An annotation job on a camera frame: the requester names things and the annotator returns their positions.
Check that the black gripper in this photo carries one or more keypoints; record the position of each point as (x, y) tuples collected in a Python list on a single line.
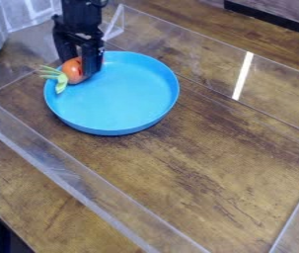
[(81, 18)]

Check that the orange toy carrot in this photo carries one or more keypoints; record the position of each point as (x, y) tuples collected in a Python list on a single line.
[(69, 75)]

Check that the blue round tray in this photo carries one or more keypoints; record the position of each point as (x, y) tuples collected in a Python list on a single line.
[(126, 98)]

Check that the white patterned curtain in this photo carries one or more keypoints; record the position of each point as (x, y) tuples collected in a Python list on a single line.
[(25, 13)]

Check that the clear acrylic barrier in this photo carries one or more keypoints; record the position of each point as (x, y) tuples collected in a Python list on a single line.
[(206, 183)]

